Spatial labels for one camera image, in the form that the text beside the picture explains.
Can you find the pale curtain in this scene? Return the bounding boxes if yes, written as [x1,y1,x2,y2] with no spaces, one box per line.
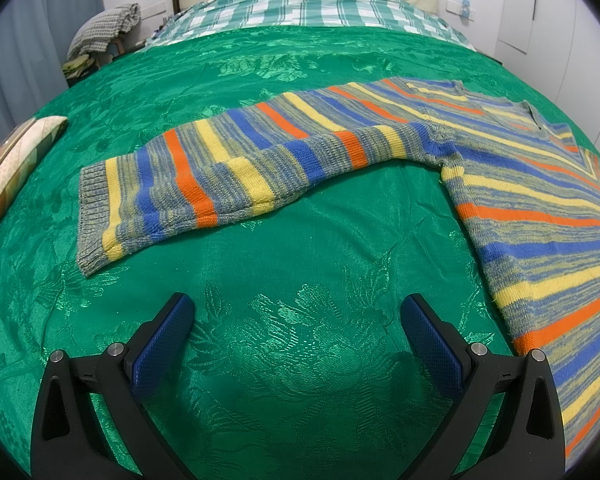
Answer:
[0,0,104,116]

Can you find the green plaid blanket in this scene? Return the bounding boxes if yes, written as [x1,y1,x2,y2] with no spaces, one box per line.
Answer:
[145,0,476,53]

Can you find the striped knit sweater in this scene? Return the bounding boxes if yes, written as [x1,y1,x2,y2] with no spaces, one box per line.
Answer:
[77,77,600,466]

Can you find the yellow green cloth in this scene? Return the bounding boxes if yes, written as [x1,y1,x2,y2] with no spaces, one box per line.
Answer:
[63,56,95,76]

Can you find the grey checked cloth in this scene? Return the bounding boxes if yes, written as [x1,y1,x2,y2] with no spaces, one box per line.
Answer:
[69,3,142,58]

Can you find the patterned cushion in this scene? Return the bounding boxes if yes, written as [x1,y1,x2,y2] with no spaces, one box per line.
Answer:
[0,116,70,246]

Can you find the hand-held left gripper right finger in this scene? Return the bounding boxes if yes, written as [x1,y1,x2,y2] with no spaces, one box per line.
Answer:
[400,294,566,480]

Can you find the green patterned bedspread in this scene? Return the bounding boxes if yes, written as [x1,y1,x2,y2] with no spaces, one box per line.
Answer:
[0,27,600,480]

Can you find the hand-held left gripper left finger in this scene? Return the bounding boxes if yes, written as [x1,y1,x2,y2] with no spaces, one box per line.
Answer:
[30,292,197,480]

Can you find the white wardrobe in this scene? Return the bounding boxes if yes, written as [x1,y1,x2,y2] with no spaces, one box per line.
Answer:
[497,0,600,161]

